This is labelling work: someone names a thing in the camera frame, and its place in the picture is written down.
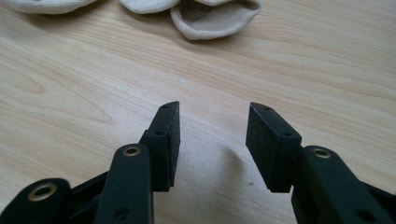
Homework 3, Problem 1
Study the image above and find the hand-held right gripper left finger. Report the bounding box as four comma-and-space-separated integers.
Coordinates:
138, 101, 182, 192

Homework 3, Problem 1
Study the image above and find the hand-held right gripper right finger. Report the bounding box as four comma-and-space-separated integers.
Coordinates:
245, 102, 303, 194

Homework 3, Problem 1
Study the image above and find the cream cloth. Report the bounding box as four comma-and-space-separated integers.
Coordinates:
119, 0, 182, 15
170, 0, 262, 41
2, 0, 98, 16

